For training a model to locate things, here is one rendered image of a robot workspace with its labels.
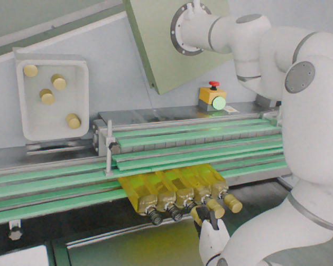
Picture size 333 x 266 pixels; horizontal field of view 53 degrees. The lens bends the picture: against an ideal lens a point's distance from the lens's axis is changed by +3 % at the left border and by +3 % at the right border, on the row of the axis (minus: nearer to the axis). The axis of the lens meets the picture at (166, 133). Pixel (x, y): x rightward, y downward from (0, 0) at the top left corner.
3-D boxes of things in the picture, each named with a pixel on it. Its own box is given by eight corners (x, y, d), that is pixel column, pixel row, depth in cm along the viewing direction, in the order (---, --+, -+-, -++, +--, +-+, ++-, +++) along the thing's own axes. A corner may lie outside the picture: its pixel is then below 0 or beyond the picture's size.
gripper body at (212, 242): (237, 287, 73) (219, 248, 83) (244, 251, 69) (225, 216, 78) (203, 290, 71) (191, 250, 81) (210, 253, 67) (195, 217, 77)
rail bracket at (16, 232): (7, 221, 93) (7, 255, 83) (5, 200, 91) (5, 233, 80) (23, 217, 95) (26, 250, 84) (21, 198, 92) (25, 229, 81)
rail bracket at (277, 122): (256, 117, 119) (283, 132, 108) (261, 98, 116) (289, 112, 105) (265, 116, 121) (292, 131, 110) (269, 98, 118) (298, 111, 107)
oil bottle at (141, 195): (116, 178, 103) (139, 220, 85) (116, 162, 100) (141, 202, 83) (132, 175, 105) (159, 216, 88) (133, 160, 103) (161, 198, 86)
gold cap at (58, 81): (50, 73, 92) (52, 77, 88) (63, 73, 93) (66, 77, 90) (51, 85, 93) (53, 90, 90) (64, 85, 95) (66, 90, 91)
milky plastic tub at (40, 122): (21, 129, 97) (24, 142, 89) (13, 52, 87) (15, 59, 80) (82, 124, 104) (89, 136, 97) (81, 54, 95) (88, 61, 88)
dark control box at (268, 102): (255, 100, 132) (269, 107, 125) (259, 81, 129) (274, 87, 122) (270, 99, 136) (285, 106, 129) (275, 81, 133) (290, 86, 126)
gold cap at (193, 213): (189, 217, 87) (197, 228, 84) (191, 207, 86) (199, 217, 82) (200, 215, 89) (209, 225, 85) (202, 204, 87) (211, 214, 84)
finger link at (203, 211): (214, 226, 80) (206, 208, 86) (216, 215, 79) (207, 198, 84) (202, 227, 79) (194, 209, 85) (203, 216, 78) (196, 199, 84)
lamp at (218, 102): (210, 108, 115) (215, 111, 112) (212, 96, 113) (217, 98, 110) (221, 107, 117) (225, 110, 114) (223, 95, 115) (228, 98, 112)
